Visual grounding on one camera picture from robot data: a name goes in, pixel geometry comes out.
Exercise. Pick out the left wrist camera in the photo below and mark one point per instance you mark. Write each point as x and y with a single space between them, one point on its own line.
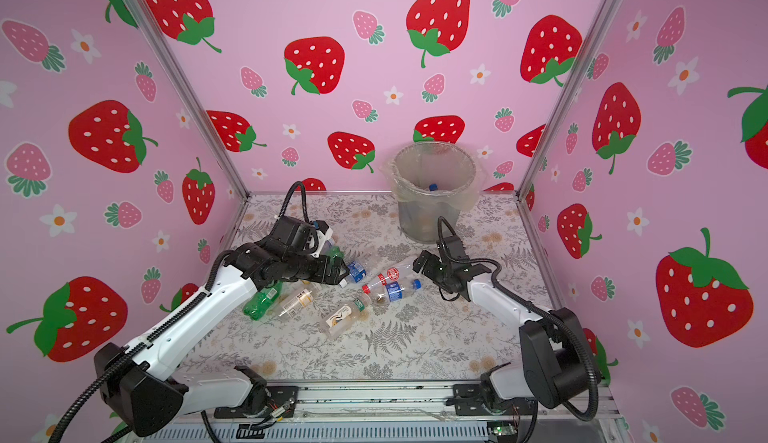
320 239

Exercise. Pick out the translucent grey waste bin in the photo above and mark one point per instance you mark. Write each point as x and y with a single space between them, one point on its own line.
429 180

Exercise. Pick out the clear bottle yellow label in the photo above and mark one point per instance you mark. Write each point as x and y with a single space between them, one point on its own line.
293 304

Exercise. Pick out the clear bottle blue label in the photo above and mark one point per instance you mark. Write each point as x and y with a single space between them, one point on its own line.
357 273

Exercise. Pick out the green bottle yellow cap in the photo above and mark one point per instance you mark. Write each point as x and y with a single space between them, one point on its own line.
335 254

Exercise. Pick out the white bottle red cap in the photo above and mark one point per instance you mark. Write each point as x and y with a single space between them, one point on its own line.
398 272

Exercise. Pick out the clear bottle crane label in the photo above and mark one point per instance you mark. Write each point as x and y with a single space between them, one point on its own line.
345 316

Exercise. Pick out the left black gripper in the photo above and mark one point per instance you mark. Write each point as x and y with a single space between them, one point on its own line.
324 276

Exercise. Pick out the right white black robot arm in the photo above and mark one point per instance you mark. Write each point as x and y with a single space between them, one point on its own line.
557 365

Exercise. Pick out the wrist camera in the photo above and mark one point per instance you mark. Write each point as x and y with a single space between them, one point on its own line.
454 249
320 239

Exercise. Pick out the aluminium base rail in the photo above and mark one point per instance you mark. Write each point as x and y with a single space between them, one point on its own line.
400 411

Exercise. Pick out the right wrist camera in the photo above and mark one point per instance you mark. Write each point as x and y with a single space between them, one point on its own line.
454 249

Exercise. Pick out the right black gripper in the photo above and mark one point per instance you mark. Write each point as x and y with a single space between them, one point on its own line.
432 260

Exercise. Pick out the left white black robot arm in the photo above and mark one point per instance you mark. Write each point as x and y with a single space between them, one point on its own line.
141 382

